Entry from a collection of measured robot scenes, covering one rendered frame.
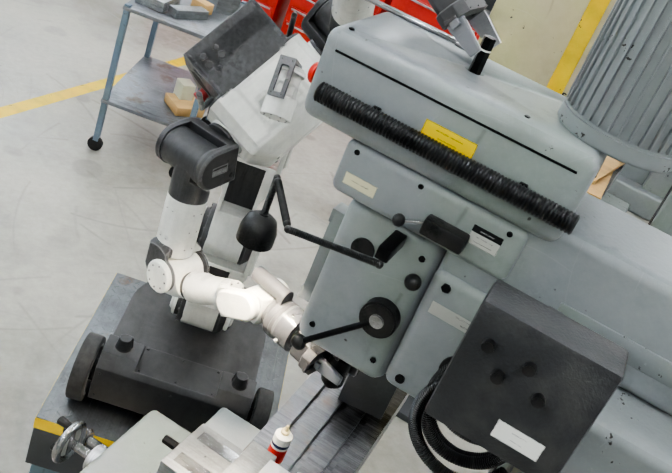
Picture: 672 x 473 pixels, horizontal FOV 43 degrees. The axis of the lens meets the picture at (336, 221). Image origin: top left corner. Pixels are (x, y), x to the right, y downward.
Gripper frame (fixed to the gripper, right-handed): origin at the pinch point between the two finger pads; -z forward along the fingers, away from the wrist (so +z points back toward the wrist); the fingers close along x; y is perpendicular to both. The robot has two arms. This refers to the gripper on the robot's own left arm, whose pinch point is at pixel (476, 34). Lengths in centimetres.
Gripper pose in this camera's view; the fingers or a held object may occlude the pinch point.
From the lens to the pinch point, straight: 142.2
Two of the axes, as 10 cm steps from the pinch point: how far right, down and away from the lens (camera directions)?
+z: -5.4, -8.4, 0.1
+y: 7.0, -4.6, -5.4
